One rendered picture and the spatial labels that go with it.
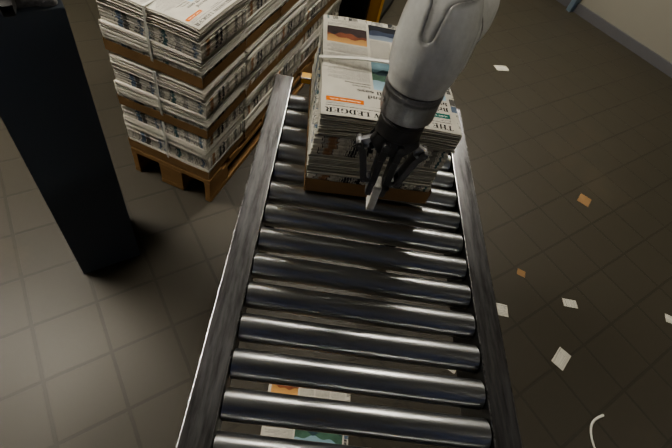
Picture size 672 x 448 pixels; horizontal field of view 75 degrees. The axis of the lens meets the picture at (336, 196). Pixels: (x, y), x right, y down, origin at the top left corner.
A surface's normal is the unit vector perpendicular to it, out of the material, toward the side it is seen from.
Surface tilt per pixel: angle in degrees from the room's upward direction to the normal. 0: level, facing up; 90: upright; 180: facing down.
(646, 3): 90
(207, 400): 0
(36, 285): 0
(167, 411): 0
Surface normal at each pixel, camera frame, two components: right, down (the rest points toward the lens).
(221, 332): 0.18, -0.63
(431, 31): -0.41, 0.53
